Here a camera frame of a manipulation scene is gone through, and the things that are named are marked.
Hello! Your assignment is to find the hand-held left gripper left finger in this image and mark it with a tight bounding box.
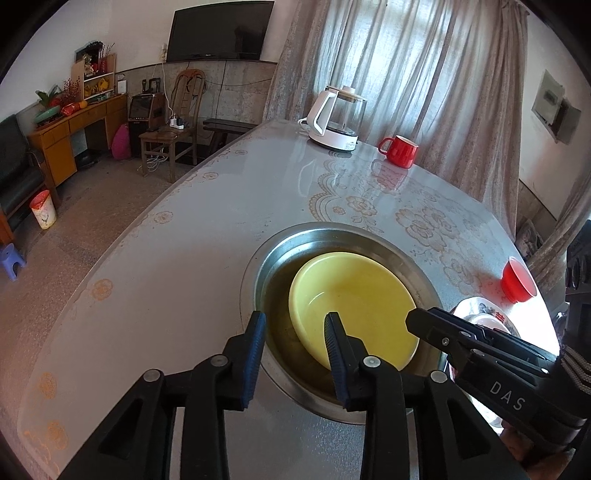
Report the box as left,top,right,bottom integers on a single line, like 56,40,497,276
60,310,267,480

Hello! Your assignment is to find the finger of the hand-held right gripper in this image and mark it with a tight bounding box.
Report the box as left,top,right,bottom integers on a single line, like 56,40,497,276
431,307,560,366
405,308,490,368

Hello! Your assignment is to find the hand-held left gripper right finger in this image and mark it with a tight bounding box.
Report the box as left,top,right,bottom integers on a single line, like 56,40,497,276
323,312,529,480

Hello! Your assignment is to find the white plate with red print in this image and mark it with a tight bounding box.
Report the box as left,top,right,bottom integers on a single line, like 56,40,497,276
445,296,522,344

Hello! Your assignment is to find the yellow bowl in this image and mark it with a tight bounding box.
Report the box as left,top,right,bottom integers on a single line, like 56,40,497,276
288,251,421,372

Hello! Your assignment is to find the stainless steel bowl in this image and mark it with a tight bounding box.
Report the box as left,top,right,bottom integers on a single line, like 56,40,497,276
240,222,455,424

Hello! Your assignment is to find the person's right hand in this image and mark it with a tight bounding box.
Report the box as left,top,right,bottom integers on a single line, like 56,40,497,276
501,418,573,469

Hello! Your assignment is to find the small red cup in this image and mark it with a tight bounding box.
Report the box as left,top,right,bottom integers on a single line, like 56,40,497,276
502,257,539,304

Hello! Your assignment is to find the patterned cushion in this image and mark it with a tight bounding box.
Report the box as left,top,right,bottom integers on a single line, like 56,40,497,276
515,219,543,259

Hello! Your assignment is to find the beige curtain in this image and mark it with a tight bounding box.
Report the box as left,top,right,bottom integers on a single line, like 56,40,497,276
263,0,532,204
526,171,591,273

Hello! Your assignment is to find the red mug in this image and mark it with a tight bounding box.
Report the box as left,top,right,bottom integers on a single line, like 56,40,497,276
379,135,419,169

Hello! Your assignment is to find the white glass kettle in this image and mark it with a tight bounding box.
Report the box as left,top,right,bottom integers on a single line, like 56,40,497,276
298,85,369,152

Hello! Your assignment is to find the dark wooden bench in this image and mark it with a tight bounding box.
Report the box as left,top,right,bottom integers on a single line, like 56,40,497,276
202,118,257,148

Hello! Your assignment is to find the wooden chair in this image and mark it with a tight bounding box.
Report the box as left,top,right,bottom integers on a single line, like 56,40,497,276
139,69,206,183

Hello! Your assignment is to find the pink bag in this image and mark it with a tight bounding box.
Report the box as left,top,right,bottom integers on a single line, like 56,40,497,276
111,124,132,161

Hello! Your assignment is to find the white and red trash bin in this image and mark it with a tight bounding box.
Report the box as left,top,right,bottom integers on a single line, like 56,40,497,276
30,189,57,230

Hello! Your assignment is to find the blue plastic stool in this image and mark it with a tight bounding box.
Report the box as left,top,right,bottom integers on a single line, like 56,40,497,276
0,243,27,282

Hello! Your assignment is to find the black speaker box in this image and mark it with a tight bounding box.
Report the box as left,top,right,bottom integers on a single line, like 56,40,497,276
128,92,164,158

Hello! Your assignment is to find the orange wooden desk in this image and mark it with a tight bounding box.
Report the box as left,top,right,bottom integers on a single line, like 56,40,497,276
28,93,127,188

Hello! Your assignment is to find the black leather sofa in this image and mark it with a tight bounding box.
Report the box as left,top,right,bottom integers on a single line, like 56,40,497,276
0,113,61,232

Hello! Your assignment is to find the wooden shrine cabinet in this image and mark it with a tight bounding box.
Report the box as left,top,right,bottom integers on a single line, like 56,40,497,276
71,41,116,100

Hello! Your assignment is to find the grey wall electrical box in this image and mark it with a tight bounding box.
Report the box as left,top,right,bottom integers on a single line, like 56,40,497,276
531,69,583,145

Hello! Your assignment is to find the black wall television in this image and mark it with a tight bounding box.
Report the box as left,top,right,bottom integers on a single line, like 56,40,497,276
165,1,275,63

